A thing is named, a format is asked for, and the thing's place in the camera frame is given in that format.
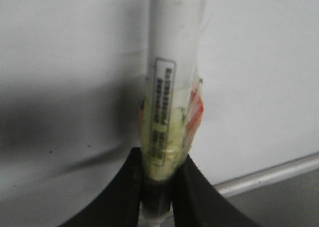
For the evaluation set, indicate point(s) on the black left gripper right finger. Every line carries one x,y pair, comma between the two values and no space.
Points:
196,203

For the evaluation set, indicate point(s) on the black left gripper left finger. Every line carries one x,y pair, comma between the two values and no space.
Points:
118,205

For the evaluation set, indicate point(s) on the white whiteboard with aluminium frame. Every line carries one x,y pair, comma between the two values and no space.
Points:
72,81

